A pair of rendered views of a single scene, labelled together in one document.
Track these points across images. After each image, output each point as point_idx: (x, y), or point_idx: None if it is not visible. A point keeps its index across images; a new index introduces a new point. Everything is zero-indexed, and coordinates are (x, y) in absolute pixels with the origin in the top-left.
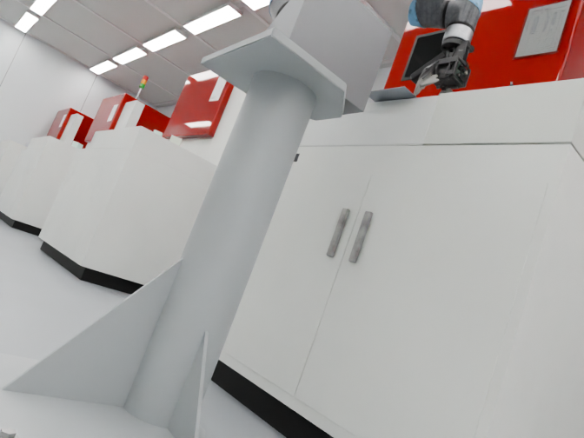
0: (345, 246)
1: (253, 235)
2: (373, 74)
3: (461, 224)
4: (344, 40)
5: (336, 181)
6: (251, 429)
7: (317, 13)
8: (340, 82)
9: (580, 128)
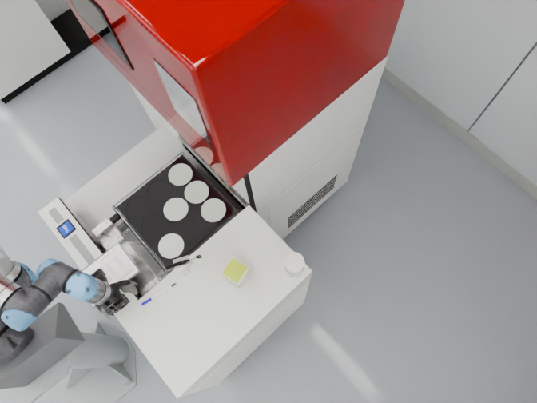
0: None
1: (91, 361)
2: (70, 341)
3: None
4: (40, 362)
5: None
6: None
7: (15, 381)
8: (63, 377)
9: (189, 391)
